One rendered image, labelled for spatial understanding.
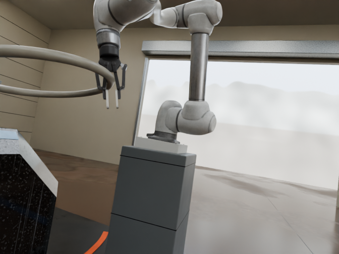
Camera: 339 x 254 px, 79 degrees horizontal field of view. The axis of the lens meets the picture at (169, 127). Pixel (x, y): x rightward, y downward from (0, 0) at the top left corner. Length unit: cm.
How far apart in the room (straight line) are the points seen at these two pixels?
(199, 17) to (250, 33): 478
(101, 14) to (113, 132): 533
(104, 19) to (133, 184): 84
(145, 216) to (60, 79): 673
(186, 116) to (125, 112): 484
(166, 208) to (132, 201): 21
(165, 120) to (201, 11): 64
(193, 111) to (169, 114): 18
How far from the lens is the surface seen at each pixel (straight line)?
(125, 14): 83
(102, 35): 88
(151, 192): 121
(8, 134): 96
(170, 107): 131
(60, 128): 726
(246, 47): 547
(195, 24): 125
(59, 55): 66
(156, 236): 127
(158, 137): 130
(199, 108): 120
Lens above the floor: 87
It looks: 4 degrees up
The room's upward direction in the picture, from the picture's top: 8 degrees clockwise
